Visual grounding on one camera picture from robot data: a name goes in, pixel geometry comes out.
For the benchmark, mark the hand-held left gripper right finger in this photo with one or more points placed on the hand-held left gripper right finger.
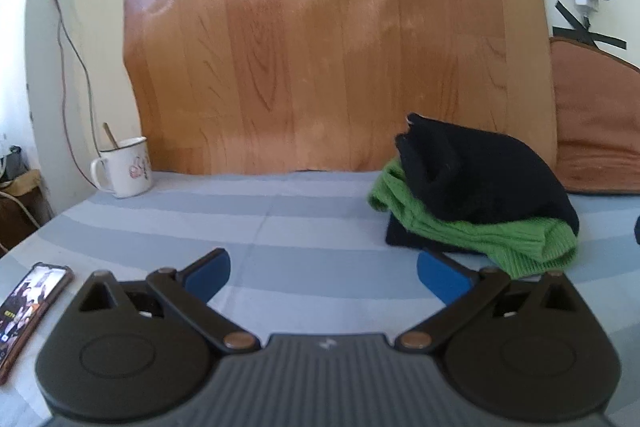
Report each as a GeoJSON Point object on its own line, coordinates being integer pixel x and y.
{"type": "Point", "coordinates": [440, 278]}

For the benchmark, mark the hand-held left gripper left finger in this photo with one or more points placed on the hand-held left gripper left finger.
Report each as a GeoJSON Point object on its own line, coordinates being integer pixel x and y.
{"type": "Point", "coordinates": [209, 274]}

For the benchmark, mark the black garment with grey stripes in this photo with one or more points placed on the black garment with grey stripes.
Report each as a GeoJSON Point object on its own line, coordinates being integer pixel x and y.
{"type": "Point", "coordinates": [480, 177]}

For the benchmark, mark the green knit garment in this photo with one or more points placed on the green knit garment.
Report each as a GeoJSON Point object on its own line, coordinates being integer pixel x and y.
{"type": "Point", "coordinates": [480, 239]}

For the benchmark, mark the striped blue grey bed sheet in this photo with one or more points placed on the striped blue grey bed sheet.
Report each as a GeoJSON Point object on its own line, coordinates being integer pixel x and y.
{"type": "Point", "coordinates": [310, 227]}

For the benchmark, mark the white enamel mug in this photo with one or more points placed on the white enamel mug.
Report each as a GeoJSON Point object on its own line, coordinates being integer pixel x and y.
{"type": "Point", "coordinates": [127, 169]}

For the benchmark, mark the smartphone in brown case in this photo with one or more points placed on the smartphone in brown case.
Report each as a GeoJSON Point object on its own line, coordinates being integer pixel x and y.
{"type": "Point", "coordinates": [27, 312]}

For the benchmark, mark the cardboard box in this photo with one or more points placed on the cardboard box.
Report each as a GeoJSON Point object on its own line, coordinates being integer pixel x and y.
{"type": "Point", "coordinates": [22, 212]}

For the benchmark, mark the brown cushion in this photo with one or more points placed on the brown cushion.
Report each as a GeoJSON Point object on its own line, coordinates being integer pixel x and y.
{"type": "Point", "coordinates": [600, 127]}

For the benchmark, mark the wooden headboard panel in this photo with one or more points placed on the wooden headboard panel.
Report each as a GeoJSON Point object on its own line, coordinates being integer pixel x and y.
{"type": "Point", "coordinates": [325, 42]}

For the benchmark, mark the black tape cross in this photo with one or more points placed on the black tape cross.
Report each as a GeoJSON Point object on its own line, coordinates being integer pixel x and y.
{"type": "Point", "coordinates": [587, 29]}

